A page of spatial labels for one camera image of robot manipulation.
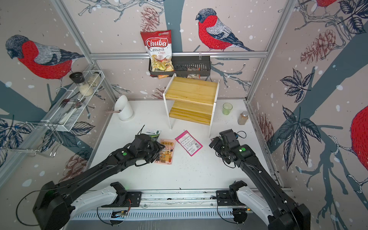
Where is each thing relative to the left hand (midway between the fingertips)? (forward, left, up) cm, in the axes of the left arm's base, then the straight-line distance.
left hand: (167, 146), depth 79 cm
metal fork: (+14, +50, +22) cm, 57 cm away
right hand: (+1, -27, -1) cm, 27 cm away
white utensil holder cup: (+30, +34, 0) cm, 45 cm away
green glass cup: (+39, -43, -12) cm, 59 cm away
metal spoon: (+12, +44, +21) cm, 51 cm away
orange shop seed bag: (0, +2, -14) cm, 14 cm away
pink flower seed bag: (+10, -11, -13) cm, 20 cm away
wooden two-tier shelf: (+18, -14, +19) cm, 30 cm away
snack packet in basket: (+40, -16, +19) cm, 47 cm away
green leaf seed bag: (+17, +12, -14) cm, 25 cm away
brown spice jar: (+24, -51, -6) cm, 57 cm away
